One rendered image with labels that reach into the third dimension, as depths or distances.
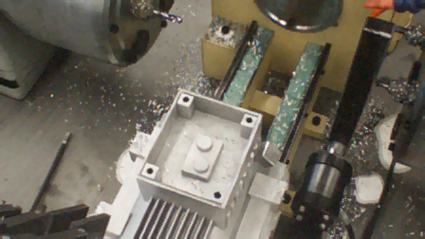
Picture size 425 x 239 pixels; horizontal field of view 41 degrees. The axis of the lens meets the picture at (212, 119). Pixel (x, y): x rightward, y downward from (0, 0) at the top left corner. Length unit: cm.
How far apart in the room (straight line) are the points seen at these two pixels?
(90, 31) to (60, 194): 31
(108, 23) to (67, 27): 7
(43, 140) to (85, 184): 12
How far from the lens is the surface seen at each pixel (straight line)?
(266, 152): 66
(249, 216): 66
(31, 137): 106
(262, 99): 100
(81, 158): 102
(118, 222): 66
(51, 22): 85
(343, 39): 96
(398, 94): 76
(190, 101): 64
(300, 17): 94
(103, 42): 82
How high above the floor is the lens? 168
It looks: 59 degrees down
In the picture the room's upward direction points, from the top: 2 degrees counter-clockwise
